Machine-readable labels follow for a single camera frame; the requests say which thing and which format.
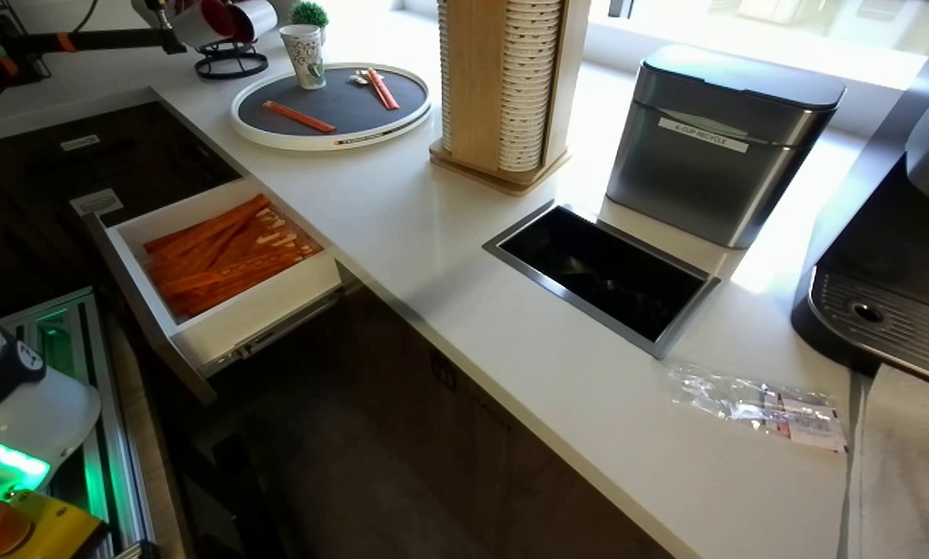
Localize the aluminium frame rail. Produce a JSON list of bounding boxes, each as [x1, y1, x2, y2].
[[0, 285, 169, 559]]

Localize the clear plastic packet bag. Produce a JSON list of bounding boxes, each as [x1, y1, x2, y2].
[[665, 363, 849, 452]]

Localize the stack of paper cups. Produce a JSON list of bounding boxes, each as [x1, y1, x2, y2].
[[498, 0, 566, 173]]

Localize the wooden cup dispenser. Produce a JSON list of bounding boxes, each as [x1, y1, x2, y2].
[[426, 0, 594, 194]]

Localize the black coffee machine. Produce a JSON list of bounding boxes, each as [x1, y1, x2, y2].
[[788, 20, 929, 396]]

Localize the heap of orange sachets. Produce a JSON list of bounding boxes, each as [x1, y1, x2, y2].
[[141, 194, 327, 323]]

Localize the white mug with red inside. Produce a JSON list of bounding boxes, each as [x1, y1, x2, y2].
[[169, 0, 281, 52]]

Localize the steel-framed counter waste chute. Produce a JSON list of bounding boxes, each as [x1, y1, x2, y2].
[[481, 198, 725, 359]]

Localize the round white-rimmed dark tray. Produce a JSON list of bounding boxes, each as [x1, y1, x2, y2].
[[227, 58, 436, 155]]

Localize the white open drawer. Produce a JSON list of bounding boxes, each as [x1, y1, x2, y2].
[[67, 173, 347, 406]]

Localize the white cloth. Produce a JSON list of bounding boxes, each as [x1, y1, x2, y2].
[[841, 359, 929, 559]]

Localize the stainless steel bin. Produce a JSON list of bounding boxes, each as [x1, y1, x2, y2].
[[602, 43, 849, 251]]

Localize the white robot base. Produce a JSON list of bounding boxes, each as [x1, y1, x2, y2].
[[0, 304, 104, 505]]

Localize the black stand bar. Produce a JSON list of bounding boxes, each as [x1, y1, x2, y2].
[[0, 26, 190, 69]]

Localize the yellow box with orange button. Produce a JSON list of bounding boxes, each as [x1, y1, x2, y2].
[[0, 492, 108, 559]]

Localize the long orange sachet packet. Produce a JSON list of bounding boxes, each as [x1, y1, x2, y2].
[[260, 97, 339, 136]]

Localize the black wire rack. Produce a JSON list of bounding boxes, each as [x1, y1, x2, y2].
[[194, 38, 274, 84]]

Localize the white cup with green plant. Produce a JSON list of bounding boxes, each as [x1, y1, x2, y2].
[[277, 0, 332, 92]]

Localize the dark wooden cabinet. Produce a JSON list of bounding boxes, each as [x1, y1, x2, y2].
[[0, 97, 239, 321]]

